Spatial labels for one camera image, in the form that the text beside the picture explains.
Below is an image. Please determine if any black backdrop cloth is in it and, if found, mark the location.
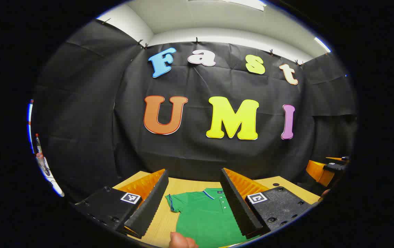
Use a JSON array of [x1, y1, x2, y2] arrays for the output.
[[31, 19, 357, 204]]

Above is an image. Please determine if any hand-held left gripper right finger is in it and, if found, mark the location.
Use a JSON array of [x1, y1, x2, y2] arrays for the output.
[[220, 168, 313, 240]]

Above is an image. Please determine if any row of black cloth clips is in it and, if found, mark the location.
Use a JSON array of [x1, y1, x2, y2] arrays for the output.
[[101, 18, 306, 66]]

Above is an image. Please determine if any green T-shirt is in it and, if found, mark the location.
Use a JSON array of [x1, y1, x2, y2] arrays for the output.
[[165, 188, 263, 248]]

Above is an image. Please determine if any clear bottle with red cap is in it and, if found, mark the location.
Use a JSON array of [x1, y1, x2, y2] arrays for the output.
[[35, 134, 44, 159]]

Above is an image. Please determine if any white side table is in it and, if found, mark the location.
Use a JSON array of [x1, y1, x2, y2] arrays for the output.
[[37, 153, 64, 197]]

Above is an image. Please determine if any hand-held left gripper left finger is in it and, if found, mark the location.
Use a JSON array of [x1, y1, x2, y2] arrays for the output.
[[70, 168, 169, 239]]

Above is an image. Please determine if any long ceiling light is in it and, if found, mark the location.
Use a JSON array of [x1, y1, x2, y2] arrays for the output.
[[188, 0, 266, 11]]

